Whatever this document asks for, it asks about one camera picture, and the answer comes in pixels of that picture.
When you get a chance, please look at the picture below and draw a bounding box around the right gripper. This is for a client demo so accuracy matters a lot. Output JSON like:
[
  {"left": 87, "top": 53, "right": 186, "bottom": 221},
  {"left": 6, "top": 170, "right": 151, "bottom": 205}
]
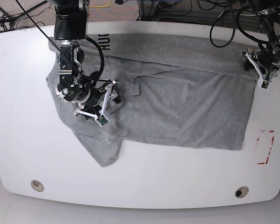
[{"left": 74, "top": 80, "right": 122, "bottom": 120}]

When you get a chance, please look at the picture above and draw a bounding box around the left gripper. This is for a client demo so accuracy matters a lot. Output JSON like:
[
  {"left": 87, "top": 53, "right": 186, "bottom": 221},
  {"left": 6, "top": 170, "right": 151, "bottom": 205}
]
[{"left": 241, "top": 48, "right": 280, "bottom": 81}]

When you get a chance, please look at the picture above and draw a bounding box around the grey T-shirt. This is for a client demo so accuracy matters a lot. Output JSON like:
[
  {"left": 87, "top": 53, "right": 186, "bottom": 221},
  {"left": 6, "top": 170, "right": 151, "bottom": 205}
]
[{"left": 46, "top": 34, "right": 258, "bottom": 167}]

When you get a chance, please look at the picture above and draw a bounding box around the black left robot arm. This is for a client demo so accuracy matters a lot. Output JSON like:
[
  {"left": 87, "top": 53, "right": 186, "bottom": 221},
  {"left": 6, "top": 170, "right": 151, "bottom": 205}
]
[{"left": 210, "top": 0, "right": 280, "bottom": 89}]

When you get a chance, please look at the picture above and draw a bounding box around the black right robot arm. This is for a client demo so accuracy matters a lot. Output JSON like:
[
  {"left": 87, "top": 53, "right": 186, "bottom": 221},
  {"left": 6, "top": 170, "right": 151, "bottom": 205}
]
[{"left": 50, "top": 0, "right": 121, "bottom": 126}]

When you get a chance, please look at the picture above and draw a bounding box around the red tape rectangle marking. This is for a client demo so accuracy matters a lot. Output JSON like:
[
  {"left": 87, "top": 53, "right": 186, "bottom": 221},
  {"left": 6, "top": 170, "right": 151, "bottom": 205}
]
[{"left": 254, "top": 130, "right": 275, "bottom": 165}]

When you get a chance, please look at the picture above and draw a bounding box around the black tripod stand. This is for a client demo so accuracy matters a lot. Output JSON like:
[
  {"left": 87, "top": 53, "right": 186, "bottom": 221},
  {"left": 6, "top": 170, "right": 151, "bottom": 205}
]
[{"left": 0, "top": 7, "right": 34, "bottom": 33}]

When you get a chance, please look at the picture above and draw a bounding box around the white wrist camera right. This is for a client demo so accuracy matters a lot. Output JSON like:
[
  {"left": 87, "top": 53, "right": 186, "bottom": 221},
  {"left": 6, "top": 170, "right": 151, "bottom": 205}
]
[{"left": 95, "top": 115, "right": 110, "bottom": 127}]

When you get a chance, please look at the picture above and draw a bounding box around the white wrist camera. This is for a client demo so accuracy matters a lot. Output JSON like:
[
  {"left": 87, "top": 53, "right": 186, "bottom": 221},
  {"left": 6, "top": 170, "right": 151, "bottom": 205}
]
[
  {"left": 95, "top": 115, "right": 110, "bottom": 127},
  {"left": 257, "top": 79, "right": 271, "bottom": 90}
]

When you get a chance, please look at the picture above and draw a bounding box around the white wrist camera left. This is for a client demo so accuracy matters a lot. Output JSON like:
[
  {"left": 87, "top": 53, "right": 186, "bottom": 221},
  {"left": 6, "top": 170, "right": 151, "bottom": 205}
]
[{"left": 257, "top": 79, "right": 271, "bottom": 90}]

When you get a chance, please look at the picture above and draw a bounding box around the left table cable grommet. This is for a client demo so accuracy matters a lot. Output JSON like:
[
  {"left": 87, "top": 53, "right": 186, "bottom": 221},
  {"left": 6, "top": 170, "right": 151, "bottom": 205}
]
[{"left": 31, "top": 180, "right": 44, "bottom": 192}]

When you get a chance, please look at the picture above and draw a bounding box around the table cable grommet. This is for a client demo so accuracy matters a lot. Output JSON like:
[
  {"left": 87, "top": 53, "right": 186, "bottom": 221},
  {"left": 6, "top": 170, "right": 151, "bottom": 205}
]
[
  {"left": 31, "top": 180, "right": 44, "bottom": 192},
  {"left": 235, "top": 186, "right": 249, "bottom": 198}
]

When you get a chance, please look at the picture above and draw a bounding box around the yellow cable on floor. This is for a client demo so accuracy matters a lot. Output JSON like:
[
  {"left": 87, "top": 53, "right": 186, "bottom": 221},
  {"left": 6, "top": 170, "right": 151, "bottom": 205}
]
[{"left": 88, "top": 0, "right": 112, "bottom": 8}]

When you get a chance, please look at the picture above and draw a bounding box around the metal equipment frame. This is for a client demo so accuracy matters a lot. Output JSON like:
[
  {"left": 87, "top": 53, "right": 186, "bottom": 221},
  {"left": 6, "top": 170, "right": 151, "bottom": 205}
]
[{"left": 137, "top": 0, "right": 160, "bottom": 21}]

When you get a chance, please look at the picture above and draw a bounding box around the right table cable grommet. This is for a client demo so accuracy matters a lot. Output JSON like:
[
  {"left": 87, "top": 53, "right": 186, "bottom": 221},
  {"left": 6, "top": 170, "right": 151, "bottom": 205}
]
[{"left": 235, "top": 186, "right": 249, "bottom": 198}]

